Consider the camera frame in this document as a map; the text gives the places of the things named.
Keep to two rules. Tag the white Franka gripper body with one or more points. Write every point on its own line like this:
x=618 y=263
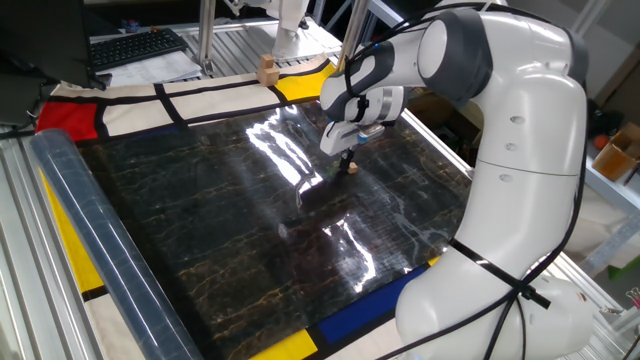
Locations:
x=337 y=139

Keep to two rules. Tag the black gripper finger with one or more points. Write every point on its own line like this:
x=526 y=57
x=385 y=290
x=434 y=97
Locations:
x=350 y=157
x=344 y=162

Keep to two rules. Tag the small wooden cube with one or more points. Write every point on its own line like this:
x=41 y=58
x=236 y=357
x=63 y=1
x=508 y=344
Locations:
x=354 y=169

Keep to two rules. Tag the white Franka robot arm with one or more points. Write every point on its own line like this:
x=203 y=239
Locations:
x=530 y=150

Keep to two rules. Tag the small white robot arm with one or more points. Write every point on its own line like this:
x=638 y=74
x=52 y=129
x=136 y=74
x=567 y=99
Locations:
x=290 y=30

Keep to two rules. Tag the large light wooden block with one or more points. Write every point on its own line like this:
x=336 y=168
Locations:
x=268 y=77

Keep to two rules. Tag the medium light wooden block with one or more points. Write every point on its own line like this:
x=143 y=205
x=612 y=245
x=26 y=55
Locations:
x=267 y=61

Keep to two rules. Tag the black marble pattern mat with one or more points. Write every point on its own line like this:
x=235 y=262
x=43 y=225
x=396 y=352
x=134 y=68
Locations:
x=225 y=225

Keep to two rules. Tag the white paper sheets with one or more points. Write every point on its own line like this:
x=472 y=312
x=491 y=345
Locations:
x=160 y=70

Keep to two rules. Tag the Mondrian pattern cloth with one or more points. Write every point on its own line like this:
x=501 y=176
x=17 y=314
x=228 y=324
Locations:
x=135 y=117

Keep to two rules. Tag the black computer keyboard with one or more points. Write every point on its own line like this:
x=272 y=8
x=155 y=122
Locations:
x=135 y=47

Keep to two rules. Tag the small red blue toy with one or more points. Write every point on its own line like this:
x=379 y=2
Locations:
x=131 y=26

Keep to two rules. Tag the rolled clear plastic film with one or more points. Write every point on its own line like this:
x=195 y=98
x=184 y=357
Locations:
x=110 y=240

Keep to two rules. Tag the orange ball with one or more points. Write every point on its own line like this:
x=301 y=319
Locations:
x=601 y=142

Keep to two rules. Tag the small open cardboard box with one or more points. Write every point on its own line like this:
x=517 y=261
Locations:
x=617 y=155

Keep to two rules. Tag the green plastic piece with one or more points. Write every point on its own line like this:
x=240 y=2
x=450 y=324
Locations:
x=622 y=272

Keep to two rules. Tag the black monitor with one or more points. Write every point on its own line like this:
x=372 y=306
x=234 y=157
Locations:
x=40 y=40

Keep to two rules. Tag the pink binder clip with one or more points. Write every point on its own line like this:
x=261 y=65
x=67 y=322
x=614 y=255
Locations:
x=634 y=295

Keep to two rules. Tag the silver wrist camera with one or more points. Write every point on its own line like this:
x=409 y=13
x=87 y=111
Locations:
x=371 y=133

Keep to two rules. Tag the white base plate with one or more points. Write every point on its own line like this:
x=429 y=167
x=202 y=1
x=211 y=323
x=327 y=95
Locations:
x=320 y=47

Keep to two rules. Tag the aluminium frame post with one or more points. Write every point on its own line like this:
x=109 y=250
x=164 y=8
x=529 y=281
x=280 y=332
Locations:
x=206 y=35
x=355 y=25

